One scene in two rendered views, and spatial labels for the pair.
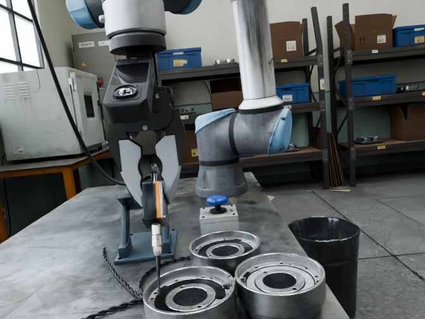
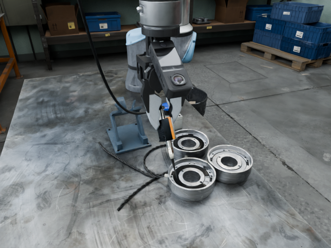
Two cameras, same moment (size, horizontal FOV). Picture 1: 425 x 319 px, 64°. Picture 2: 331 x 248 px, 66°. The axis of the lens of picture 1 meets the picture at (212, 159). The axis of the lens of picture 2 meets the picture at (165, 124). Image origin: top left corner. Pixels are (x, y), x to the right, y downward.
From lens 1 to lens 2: 0.30 m
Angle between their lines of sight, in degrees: 29
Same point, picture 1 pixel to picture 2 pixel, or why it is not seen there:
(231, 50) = not seen: outside the picture
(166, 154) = (175, 101)
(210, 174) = not seen: hidden behind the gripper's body
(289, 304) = (242, 175)
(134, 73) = (172, 59)
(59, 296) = (99, 181)
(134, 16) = (171, 17)
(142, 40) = (173, 33)
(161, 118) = not seen: hidden behind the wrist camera
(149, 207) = (168, 134)
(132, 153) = (156, 102)
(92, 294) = (120, 177)
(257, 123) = (176, 44)
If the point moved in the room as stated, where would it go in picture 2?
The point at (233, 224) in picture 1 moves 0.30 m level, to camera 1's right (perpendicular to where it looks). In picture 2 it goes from (179, 121) to (261, 106)
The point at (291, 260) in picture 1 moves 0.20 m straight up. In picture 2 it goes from (229, 148) to (241, 73)
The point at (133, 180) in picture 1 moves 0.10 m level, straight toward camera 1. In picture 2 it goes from (155, 117) to (184, 140)
